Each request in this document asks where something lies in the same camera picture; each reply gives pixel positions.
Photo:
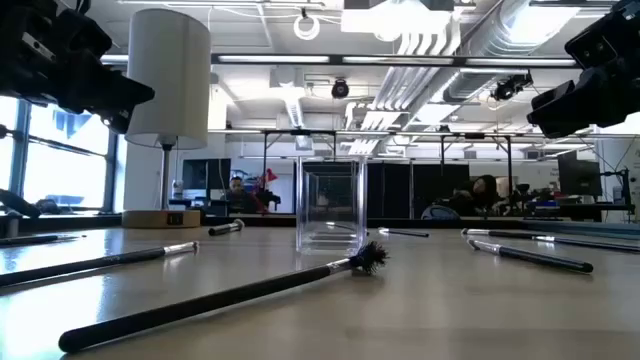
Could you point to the black beam with light strips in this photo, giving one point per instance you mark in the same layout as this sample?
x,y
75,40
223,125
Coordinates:
x,y
340,60

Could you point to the black aluminium table frame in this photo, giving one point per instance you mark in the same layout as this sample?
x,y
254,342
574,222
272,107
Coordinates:
x,y
250,220

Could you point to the small red object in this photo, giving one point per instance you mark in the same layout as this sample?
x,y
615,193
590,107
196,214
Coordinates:
x,y
271,175

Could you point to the medium black makeup brush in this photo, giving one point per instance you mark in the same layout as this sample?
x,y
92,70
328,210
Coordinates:
x,y
225,228

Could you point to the silver ventilation duct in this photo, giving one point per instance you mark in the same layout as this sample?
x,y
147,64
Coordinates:
x,y
500,40

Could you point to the person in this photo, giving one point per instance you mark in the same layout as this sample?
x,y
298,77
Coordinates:
x,y
482,190
236,186

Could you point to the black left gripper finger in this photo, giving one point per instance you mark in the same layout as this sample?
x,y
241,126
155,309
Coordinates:
x,y
117,122
130,96

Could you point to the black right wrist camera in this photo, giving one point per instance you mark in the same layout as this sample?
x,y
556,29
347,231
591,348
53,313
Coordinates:
x,y
615,40

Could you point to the black computer monitor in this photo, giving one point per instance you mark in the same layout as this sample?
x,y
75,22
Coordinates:
x,y
580,177
205,174

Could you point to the black metal rig frame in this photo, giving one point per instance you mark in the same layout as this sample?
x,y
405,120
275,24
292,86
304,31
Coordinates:
x,y
264,170
509,170

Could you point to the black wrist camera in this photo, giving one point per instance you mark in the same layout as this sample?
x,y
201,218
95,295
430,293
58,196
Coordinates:
x,y
50,25
615,40

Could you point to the black partition panel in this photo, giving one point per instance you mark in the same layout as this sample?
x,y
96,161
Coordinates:
x,y
435,185
390,190

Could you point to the thin black makeup brush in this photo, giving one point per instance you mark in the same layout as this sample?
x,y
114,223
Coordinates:
x,y
100,262
590,243
347,228
540,258
35,239
410,233

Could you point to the black ceiling-mounted device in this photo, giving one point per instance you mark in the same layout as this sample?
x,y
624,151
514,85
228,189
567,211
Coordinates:
x,y
510,87

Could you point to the round black ceiling camera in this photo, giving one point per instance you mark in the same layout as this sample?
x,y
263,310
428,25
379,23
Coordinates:
x,y
340,89

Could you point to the black fluffy-head makeup brush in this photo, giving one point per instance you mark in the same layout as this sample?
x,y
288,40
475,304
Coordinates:
x,y
200,305

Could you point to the clear acrylic square holder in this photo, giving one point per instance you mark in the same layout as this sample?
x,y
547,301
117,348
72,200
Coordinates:
x,y
331,240

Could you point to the black rounded bar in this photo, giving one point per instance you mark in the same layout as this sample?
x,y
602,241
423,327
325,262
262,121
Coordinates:
x,y
17,202

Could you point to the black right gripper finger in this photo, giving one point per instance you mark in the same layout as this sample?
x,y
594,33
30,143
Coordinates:
x,y
565,121
555,96

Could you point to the white shade wooden base lamp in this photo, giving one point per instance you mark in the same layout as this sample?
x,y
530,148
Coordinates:
x,y
167,75

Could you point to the clear plastic bottle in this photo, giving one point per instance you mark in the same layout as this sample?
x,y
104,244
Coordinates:
x,y
177,190

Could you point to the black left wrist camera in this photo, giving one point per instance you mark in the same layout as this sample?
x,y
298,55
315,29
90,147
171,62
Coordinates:
x,y
50,25

